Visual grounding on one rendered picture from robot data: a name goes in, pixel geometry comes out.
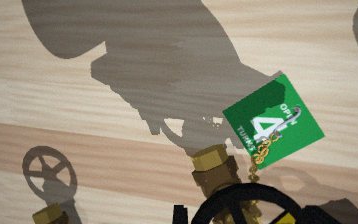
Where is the dark grey pipe with tee junction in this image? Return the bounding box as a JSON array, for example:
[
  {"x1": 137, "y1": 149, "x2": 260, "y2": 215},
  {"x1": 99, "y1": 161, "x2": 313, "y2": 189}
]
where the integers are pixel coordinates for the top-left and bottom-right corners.
[{"x1": 32, "y1": 144, "x2": 313, "y2": 224}]

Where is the green tag with gold chain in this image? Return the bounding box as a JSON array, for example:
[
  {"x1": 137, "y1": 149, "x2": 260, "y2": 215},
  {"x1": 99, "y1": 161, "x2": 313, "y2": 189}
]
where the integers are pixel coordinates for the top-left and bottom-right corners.
[{"x1": 222, "y1": 73, "x2": 325, "y2": 183}]

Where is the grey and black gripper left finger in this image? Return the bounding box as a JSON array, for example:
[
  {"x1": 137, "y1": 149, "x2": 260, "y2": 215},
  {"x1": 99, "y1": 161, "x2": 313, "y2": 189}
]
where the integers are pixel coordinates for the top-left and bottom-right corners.
[{"x1": 172, "y1": 205, "x2": 188, "y2": 224}]

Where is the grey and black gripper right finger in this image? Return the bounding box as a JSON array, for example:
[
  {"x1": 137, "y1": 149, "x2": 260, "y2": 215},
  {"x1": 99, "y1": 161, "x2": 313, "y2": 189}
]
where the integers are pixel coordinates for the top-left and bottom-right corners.
[{"x1": 302, "y1": 205, "x2": 342, "y2": 224}]

